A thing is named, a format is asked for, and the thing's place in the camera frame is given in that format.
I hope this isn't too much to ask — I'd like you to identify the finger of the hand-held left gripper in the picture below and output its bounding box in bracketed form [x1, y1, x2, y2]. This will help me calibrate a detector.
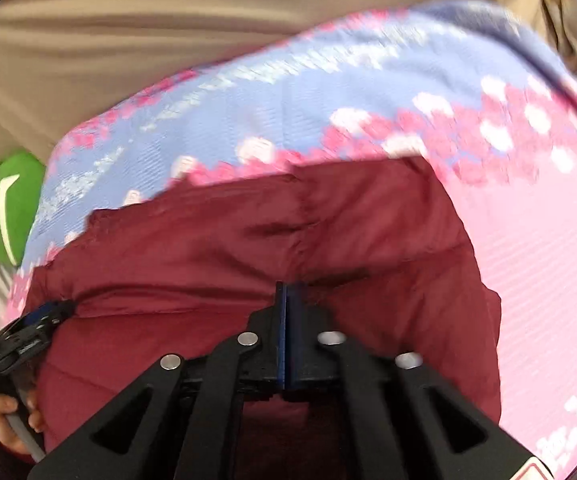
[18, 299, 78, 330]

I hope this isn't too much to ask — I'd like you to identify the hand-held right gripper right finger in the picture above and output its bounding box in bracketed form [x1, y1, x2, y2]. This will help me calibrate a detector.
[286, 282, 554, 480]

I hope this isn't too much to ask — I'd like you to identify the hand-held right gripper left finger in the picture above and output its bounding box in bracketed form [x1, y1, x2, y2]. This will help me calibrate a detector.
[27, 281, 288, 480]

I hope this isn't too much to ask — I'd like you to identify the maroon quilted puffer jacket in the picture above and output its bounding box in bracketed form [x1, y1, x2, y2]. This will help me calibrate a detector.
[31, 154, 503, 480]

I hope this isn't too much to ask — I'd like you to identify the person's left hand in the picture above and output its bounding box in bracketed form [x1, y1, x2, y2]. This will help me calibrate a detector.
[0, 391, 46, 456]

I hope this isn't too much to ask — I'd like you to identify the green plush toy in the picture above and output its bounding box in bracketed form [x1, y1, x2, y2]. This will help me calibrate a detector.
[0, 148, 48, 267]

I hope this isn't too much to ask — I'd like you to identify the pink floral bed sheet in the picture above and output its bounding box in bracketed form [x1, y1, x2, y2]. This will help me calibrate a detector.
[7, 0, 577, 480]

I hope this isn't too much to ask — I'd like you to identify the beige cloth backdrop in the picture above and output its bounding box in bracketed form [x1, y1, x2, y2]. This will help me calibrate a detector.
[0, 0, 577, 171]

